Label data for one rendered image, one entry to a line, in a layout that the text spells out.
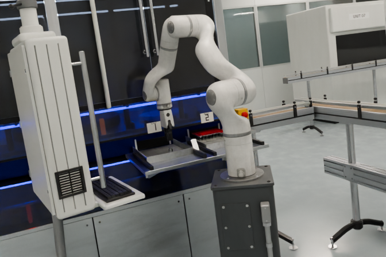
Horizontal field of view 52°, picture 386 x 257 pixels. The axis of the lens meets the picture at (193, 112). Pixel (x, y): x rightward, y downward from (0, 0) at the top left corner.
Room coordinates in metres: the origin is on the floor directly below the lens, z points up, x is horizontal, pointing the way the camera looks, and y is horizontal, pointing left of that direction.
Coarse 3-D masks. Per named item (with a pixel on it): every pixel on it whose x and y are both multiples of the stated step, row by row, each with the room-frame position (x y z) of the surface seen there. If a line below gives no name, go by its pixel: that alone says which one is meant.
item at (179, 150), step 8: (176, 144) 2.35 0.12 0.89; (184, 144) 2.20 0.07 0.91; (136, 152) 2.23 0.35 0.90; (144, 152) 2.28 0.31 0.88; (152, 152) 2.25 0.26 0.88; (160, 152) 2.22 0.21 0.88; (168, 152) 2.20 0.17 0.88; (176, 152) 2.06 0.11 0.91; (184, 152) 2.08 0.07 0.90; (192, 152) 2.09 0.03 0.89; (152, 160) 2.01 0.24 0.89; (160, 160) 2.03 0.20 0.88
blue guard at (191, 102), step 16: (176, 96) 2.35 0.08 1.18; (192, 96) 2.38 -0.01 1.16; (80, 112) 2.16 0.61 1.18; (96, 112) 2.18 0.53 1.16; (112, 112) 2.21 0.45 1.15; (128, 112) 2.24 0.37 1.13; (144, 112) 2.28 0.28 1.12; (176, 112) 2.34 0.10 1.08; (192, 112) 2.38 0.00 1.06; (0, 128) 2.02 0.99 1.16; (16, 128) 2.04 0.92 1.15; (112, 128) 2.21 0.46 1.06; (128, 128) 2.24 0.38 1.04; (144, 128) 2.27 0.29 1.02; (0, 144) 2.01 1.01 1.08; (16, 144) 2.04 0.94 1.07; (0, 160) 2.01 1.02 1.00
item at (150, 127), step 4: (148, 124) 2.28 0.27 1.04; (152, 124) 2.29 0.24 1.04; (156, 124) 2.30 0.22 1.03; (160, 124) 2.30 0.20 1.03; (148, 128) 2.28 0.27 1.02; (152, 128) 2.29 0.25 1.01; (156, 128) 2.29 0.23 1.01; (160, 128) 2.30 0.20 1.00; (148, 132) 2.28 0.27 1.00; (152, 132) 2.29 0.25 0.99
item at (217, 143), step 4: (188, 140) 2.39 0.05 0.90; (216, 140) 2.35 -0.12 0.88; (220, 140) 2.34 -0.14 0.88; (200, 144) 2.20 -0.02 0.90; (204, 144) 2.14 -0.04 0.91; (208, 144) 2.12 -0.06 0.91; (212, 144) 2.13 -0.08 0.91; (216, 144) 2.14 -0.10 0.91; (220, 144) 2.15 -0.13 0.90; (224, 144) 2.16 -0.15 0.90; (208, 148) 2.12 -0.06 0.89; (212, 148) 2.13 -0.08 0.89; (216, 148) 2.14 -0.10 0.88
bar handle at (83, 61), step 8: (80, 56) 1.67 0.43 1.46; (72, 64) 1.66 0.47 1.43; (80, 64) 1.67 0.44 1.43; (88, 80) 1.68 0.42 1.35; (88, 88) 1.68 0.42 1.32; (88, 96) 1.67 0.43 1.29; (88, 104) 1.67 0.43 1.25; (88, 112) 1.68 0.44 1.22; (96, 128) 1.68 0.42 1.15; (96, 136) 1.68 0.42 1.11; (96, 144) 1.67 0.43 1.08; (96, 152) 1.67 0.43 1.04; (96, 160) 1.68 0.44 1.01; (96, 176) 1.68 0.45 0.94; (104, 176) 1.68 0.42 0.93; (104, 184) 1.68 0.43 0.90
